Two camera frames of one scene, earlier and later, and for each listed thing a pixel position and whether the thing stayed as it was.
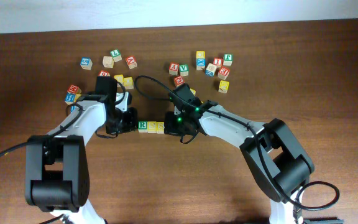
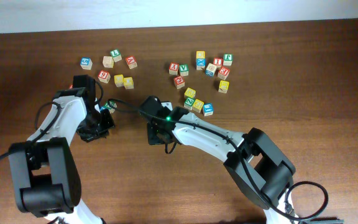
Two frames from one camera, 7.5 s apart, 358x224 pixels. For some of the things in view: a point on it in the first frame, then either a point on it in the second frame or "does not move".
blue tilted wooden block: (210, 70) does not move
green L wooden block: (116, 55) does not move
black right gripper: (170, 126) -> (153, 135)
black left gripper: (132, 125) -> (88, 135)
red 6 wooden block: (104, 73) does not move
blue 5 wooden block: (86, 63) does not move
